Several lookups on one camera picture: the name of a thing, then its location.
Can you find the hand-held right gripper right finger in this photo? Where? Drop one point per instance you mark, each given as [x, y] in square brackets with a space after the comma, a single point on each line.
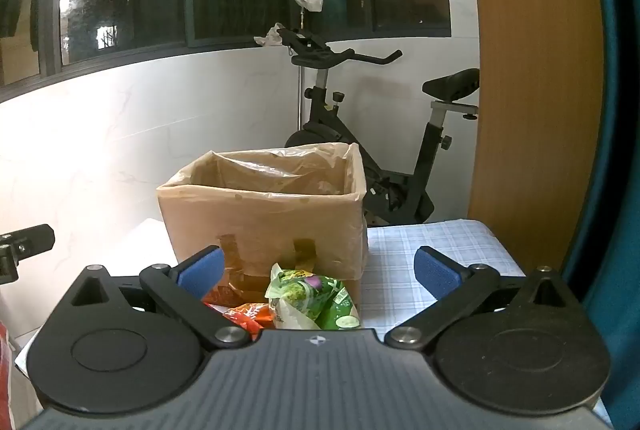
[437, 272]

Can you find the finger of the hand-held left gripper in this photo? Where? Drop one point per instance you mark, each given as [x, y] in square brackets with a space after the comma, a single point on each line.
[30, 241]

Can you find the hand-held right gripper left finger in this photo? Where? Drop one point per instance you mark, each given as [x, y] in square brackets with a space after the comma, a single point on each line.
[202, 269]

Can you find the orange chip bag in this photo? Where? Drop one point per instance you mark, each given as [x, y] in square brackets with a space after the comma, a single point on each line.
[250, 314]

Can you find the clear plastic liner bag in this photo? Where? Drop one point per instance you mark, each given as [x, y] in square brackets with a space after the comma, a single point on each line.
[250, 210]

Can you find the brown cardboard box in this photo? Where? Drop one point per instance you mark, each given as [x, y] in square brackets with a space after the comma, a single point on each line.
[280, 255]

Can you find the blue checked tablecloth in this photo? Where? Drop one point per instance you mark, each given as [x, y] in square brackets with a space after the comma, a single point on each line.
[400, 245]

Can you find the green snack packet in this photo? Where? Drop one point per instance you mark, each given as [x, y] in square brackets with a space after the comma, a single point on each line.
[310, 297]

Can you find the black exercise bike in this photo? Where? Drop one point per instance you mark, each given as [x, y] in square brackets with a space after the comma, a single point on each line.
[325, 120]

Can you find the white crumpled cloth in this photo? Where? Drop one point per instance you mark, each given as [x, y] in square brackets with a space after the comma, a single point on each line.
[269, 36]

